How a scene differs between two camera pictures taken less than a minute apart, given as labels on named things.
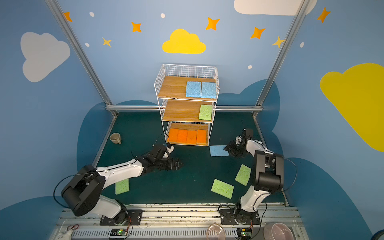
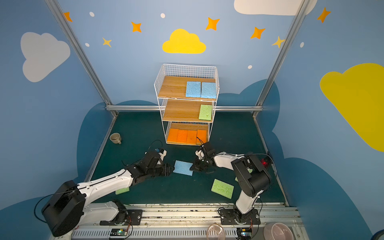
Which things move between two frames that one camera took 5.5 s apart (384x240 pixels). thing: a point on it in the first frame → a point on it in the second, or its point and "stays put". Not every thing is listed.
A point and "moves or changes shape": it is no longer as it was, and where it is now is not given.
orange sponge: [172, 136] stays put
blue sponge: [218, 150] moves or changes shape
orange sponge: [201, 137] stays put
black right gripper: [235, 149] → [199, 162]
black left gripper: [167, 162] → [163, 169]
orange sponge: [191, 137] stays put
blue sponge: [208, 90] stays put
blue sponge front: [193, 89] stays put
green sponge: [205, 112] stays put
